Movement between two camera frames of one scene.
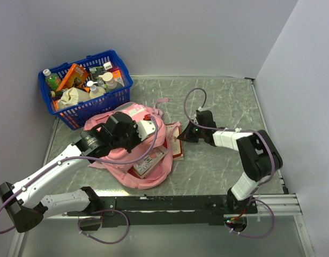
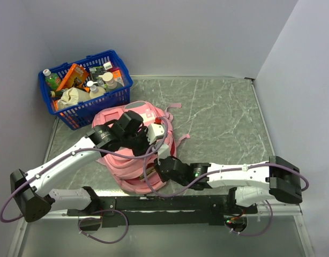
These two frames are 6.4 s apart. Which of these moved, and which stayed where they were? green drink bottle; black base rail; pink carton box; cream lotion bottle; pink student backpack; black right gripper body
Moved: pink student backpack; black right gripper body
Stayed: black base rail; cream lotion bottle; pink carton box; green drink bottle
